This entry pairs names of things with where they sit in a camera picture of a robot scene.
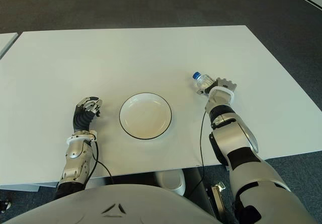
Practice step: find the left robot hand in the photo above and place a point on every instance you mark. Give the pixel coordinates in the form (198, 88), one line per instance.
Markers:
(83, 118)

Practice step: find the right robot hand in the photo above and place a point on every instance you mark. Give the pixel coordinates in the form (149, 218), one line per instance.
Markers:
(226, 84)

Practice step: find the clear water bottle blue cap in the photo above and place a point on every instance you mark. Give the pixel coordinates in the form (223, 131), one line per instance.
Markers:
(204, 81)

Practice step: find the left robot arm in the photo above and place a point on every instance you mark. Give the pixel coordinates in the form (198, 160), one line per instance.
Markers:
(75, 156)

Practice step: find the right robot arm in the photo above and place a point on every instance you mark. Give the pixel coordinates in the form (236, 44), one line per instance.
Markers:
(239, 138)

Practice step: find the white plate black rim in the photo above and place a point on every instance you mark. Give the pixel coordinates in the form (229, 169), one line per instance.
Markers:
(146, 115)

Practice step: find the grey robot torso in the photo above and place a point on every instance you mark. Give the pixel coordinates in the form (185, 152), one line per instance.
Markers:
(141, 206)

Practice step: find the neighbouring white table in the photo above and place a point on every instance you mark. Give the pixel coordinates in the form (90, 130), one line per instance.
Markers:
(6, 42)

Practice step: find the white round stand base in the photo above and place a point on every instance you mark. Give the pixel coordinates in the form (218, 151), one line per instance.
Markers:
(173, 181)

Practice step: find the black caster stand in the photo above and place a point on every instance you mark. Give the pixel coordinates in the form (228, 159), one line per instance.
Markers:
(5, 204)

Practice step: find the black stand frame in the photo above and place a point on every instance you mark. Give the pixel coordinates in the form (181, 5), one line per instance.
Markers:
(195, 176)

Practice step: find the metal bracket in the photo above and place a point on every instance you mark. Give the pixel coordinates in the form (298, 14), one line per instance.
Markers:
(216, 193)

